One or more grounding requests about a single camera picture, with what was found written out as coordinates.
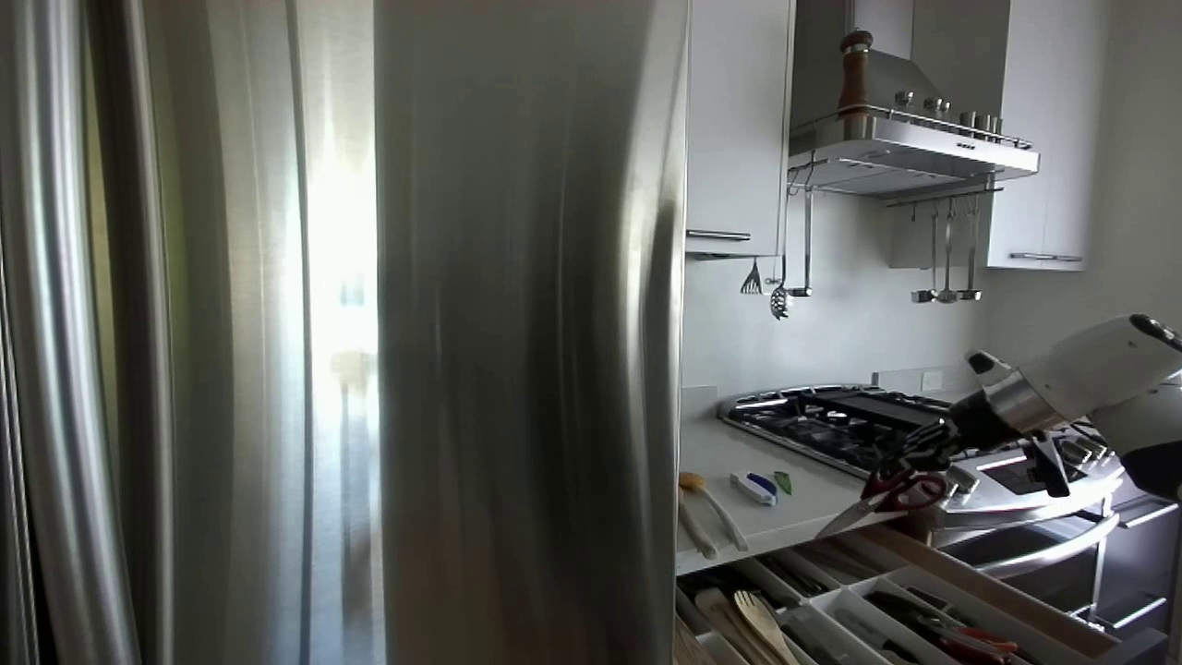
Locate row of spice jars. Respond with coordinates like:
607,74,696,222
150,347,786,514
893,89,1005,136

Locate hanging metal slotted spoon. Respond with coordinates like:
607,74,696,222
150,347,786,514
769,185,792,320

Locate stainless steel gas range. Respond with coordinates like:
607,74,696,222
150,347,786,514
718,384,1126,622

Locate stainless steel range hood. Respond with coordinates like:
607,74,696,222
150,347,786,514
788,0,1041,198

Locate silver drawer handle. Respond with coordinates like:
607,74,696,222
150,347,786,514
1120,502,1180,529
1111,597,1171,631

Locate open kitchen drawer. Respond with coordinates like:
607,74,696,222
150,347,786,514
674,523,1170,665

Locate white cutlery tray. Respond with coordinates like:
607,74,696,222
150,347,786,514
802,571,1049,665

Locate oven door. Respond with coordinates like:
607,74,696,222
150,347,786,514
935,514,1111,622

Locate white and blue scrubber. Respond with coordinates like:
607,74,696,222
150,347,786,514
729,470,780,507

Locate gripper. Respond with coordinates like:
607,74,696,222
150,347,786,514
872,392,1019,485

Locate stainless steel refrigerator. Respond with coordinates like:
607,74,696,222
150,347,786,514
0,0,692,665

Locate wooden spatula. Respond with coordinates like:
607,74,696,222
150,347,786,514
694,586,769,665

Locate wooden fork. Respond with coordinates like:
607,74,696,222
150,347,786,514
733,590,802,665

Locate white wall cabinet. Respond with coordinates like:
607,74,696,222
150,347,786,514
889,0,1110,272
685,0,797,260

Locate dark lower drawer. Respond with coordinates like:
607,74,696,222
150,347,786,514
1088,492,1182,640

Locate row of hanging metal ladles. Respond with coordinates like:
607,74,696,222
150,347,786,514
911,199,983,305

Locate white plastic utensil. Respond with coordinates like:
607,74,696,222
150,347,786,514
677,488,718,561

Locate oven door handle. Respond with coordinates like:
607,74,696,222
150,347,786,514
931,510,1124,582

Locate red handled tool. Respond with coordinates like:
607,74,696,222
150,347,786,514
922,617,1022,663

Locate brown wooden pepper mill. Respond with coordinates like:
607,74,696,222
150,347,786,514
838,29,874,117

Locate metal utensil rod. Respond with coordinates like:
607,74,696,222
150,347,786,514
885,187,1005,208

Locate black and red scissors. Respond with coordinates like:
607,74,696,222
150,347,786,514
814,467,951,540

